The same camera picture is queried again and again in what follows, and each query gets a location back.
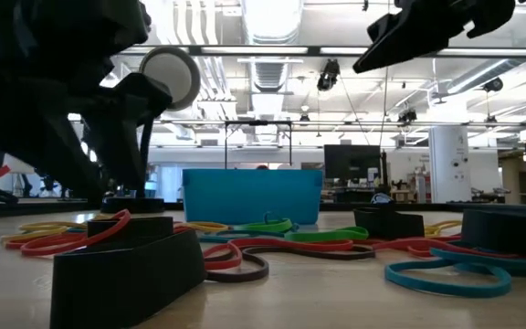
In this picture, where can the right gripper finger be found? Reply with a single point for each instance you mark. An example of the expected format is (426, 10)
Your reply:
(409, 36)

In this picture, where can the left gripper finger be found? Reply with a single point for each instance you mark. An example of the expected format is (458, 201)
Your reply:
(121, 151)
(25, 137)

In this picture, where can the pile of coloured rubber bands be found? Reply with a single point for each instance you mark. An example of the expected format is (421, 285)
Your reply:
(112, 226)

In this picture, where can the wide black rubber band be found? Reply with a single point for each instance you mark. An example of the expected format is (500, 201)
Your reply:
(149, 226)
(126, 283)
(388, 224)
(505, 230)

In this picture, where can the yellow rubber band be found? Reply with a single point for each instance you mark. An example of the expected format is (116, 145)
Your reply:
(48, 225)
(34, 234)
(208, 226)
(441, 227)

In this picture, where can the red rubber band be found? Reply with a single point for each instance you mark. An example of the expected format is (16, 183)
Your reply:
(420, 249)
(16, 245)
(299, 244)

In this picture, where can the teal rubber band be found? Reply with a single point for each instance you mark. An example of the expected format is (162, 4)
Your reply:
(213, 238)
(518, 267)

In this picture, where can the green rubber band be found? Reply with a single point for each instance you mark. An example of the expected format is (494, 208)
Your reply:
(267, 226)
(327, 235)

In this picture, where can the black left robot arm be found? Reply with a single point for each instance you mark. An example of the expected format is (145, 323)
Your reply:
(39, 18)

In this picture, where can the blue plastic bin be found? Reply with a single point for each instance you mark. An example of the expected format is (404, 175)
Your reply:
(249, 196)

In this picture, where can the dark brown rubber band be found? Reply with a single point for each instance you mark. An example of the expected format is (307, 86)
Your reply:
(235, 277)

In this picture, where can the blue rubber bands right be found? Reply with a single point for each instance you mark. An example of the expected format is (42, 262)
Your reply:
(445, 289)

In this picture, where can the black ceiling fixture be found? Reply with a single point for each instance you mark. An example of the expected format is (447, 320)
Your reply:
(407, 115)
(492, 85)

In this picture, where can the black desk lamp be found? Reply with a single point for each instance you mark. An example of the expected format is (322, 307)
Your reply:
(171, 75)

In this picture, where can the black overhead beam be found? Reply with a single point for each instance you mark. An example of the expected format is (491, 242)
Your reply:
(313, 50)

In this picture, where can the white round column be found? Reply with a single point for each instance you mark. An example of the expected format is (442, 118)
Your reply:
(450, 164)

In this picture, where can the person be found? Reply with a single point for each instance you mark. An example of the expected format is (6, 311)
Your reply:
(262, 167)

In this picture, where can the blue white round object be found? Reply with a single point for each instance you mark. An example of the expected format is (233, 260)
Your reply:
(381, 198)

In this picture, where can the black overhead camera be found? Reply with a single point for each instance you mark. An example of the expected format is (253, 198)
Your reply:
(328, 75)

